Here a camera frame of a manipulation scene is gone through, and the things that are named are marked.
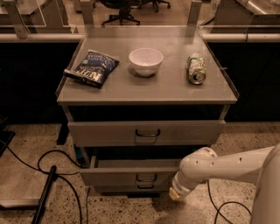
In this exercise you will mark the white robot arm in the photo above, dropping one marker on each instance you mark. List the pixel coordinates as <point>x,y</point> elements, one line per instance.
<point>260,167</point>

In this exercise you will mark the white bowl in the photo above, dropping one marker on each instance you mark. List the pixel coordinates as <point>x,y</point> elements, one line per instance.
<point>146,61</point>

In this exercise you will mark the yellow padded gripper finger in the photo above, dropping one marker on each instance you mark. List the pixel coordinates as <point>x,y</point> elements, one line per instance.
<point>173,194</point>

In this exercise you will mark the black pole on floor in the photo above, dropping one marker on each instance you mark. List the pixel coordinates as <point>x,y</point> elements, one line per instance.
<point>44,196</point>

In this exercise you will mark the black office chair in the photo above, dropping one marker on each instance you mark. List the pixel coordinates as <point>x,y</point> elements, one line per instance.
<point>124,10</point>
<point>155,4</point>

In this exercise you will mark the grey bottom drawer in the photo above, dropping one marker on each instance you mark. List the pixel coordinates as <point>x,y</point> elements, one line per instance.
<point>132,188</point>

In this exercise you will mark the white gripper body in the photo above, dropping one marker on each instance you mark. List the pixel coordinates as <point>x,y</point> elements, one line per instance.
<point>180,188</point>

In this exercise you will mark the blue chip bag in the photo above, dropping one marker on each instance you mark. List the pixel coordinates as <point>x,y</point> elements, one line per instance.
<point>94,69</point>

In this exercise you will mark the green soda can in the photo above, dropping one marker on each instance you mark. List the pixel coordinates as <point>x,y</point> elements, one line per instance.
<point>196,71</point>

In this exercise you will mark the grey top drawer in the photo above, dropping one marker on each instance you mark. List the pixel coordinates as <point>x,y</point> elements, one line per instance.
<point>132,133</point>

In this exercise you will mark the grey drawer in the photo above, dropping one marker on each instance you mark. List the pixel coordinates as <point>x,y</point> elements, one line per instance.
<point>143,173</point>
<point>132,133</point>
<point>132,188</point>

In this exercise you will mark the grey drawer cabinet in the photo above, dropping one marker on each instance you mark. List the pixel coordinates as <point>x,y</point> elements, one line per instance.
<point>167,95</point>

